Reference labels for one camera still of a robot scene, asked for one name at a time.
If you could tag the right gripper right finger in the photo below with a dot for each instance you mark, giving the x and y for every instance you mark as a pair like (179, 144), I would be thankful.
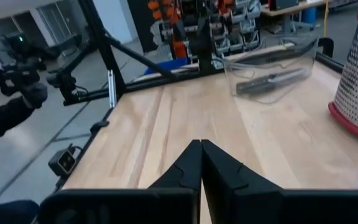
(291, 208)

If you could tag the blue barrel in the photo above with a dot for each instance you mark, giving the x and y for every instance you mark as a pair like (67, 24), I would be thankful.
(308, 15)

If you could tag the storage shelves with boxes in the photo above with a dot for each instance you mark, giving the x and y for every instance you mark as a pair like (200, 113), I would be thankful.
(204, 21)

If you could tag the person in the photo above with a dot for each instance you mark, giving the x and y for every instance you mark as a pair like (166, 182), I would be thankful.
(2, 119)

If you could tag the black machine green lights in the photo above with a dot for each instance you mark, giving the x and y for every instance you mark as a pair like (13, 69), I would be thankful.
(20, 46)

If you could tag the blue plastic bin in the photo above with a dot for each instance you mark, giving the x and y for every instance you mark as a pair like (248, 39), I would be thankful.
(166, 66)

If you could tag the white upright post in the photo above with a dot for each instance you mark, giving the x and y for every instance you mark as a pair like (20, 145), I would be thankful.
(112, 88)

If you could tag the black aluminium rig frame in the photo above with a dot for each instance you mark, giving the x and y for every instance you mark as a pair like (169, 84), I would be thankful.
(104, 53)

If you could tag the black camera box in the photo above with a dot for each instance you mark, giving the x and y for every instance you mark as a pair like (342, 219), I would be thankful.
(63, 161)

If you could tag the person's hand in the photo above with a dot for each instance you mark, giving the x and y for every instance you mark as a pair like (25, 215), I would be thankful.
(34, 93)

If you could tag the wooden workbench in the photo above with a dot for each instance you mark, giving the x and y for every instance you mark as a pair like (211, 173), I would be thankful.
(291, 9)

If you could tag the clear plastic bin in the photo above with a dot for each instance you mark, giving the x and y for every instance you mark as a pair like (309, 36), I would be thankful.
(291, 59)

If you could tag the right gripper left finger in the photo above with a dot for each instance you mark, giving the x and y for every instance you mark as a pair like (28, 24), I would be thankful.
(120, 208)

